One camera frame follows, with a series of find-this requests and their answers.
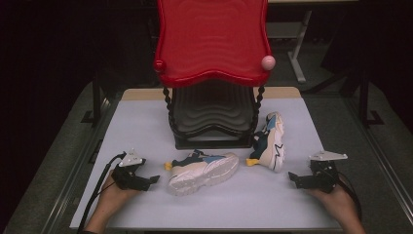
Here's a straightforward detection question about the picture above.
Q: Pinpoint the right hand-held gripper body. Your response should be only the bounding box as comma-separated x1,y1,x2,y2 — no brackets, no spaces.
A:
300,150,349,194

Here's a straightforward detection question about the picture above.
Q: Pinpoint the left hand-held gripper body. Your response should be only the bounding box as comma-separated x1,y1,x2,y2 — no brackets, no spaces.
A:
111,148,152,192

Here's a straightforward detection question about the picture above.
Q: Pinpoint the white and blue sneaker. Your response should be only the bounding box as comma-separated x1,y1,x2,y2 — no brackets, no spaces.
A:
245,111,286,174
164,149,241,197

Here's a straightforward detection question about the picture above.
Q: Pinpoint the red and black shoe rack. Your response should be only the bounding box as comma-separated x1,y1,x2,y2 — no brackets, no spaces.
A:
153,0,277,151

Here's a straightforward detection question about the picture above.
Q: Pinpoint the person's left hand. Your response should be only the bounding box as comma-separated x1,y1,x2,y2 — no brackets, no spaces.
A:
98,170,140,213

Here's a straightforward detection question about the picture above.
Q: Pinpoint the person's right hand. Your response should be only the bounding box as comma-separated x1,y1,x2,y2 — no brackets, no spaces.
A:
306,176,357,218

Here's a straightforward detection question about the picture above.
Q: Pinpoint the pale table mat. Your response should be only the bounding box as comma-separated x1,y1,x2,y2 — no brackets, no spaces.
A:
69,97,342,230

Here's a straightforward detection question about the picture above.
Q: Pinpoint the white metal desk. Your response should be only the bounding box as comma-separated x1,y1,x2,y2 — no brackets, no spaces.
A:
267,0,359,84

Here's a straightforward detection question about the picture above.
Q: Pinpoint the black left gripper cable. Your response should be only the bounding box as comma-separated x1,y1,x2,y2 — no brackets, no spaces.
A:
77,151,127,234

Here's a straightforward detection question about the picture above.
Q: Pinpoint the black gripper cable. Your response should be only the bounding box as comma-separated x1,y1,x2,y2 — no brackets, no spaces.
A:
77,151,127,234
335,174,363,222

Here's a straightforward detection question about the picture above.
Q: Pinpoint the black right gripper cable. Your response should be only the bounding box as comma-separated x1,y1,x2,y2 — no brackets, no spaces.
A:
335,174,363,222

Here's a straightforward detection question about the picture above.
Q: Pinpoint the metal table rail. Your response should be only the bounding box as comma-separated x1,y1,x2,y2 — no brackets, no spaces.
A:
344,96,413,215
40,96,113,234

